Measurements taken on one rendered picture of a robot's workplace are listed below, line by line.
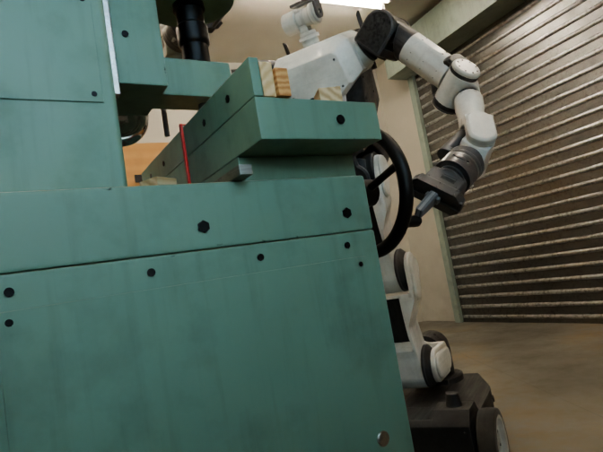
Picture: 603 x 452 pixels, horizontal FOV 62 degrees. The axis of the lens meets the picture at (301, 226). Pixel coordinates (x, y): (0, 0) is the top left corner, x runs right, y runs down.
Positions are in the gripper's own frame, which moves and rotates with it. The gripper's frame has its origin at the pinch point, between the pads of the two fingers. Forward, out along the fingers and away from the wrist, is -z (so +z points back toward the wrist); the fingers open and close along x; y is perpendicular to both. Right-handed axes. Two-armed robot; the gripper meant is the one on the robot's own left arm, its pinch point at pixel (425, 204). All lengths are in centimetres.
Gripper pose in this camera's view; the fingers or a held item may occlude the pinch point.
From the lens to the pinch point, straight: 107.4
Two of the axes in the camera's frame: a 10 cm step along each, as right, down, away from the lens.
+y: -0.2, -6.7, -7.4
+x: -7.6, -4.7, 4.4
